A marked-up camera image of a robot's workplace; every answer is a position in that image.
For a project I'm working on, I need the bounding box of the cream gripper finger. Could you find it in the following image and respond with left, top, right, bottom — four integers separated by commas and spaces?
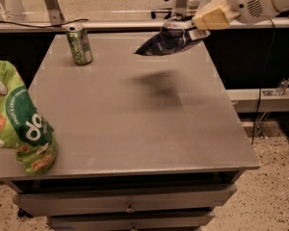
189, 29, 210, 41

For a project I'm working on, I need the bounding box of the blue chip bag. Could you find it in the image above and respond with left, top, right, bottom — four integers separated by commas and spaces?
136, 13, 202, 56

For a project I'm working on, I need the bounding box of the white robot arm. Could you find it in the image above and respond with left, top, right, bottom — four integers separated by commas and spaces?
192, 0, 289, 40

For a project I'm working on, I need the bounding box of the green snack bag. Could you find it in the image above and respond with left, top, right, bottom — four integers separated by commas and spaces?
0, 61, 57, 176

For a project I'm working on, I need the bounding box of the white base ledge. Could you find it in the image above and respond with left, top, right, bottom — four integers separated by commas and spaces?
227, 88, 289, 113

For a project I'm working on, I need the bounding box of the green soda can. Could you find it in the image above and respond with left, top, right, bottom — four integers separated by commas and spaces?
66, 23, 92, 65

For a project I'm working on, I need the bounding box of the grey drawer cabinet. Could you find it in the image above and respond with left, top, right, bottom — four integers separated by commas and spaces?
0, 31, 261, 231

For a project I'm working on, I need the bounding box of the upper grey drawer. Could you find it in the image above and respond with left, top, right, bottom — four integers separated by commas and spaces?
13, 184, 237, 216

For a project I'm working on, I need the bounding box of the grey drawer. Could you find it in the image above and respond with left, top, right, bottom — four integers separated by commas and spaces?
13, 184, 237, 216
48, 211, 214, 231

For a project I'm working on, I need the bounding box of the lower grey drawer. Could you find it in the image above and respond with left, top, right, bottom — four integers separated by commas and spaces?
48, 211, 214, 231

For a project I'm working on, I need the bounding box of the black hanging cable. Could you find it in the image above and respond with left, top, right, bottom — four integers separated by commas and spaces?
250, 18, 277, 146

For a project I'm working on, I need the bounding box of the black cable on rail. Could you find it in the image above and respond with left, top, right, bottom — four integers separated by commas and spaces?
0, 18, 91, 29

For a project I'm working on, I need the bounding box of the metal rail barrier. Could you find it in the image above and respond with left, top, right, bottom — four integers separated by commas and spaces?
0, 0, 289, 34

